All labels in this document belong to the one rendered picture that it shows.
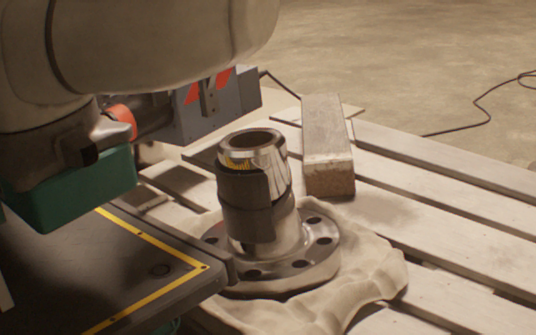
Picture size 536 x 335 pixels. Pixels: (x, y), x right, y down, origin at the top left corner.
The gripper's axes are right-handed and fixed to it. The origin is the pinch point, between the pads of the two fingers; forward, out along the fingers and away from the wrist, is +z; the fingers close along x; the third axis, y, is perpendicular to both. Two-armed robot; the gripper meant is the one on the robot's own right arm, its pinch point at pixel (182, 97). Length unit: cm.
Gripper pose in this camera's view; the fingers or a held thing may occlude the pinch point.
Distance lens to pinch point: 102.3
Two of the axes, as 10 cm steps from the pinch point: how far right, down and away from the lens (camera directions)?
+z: 1.2, 9.0, 4.1
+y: -6.8, 3.8, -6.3
